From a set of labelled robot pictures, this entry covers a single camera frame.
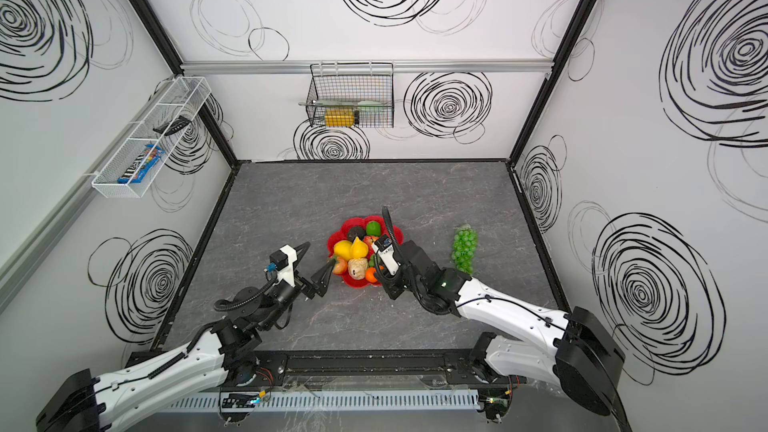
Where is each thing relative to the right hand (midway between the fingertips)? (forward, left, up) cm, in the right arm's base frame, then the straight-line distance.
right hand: (378, 270), depth 78 cm
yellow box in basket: (+38, +12, +21) cm, 45 cm away
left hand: (0, +13, +9) cm, 16 cm away
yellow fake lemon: (+9, +11, -6) cm, 16 cm away
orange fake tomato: (+1, +3, -5) cm, 5 cm away
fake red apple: (+12, +3, -5) cm, 13 cm away
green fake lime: (+17, +2, -6) cm, 18 cm away
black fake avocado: (+16, +8, -7) cm, 19 cm away
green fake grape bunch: (+11, -26, -8) cm, 29 cm away
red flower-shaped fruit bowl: (+18, -5, -12) cm, 22 cm away
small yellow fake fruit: (+8, +6, -3) cm, 10 cm away
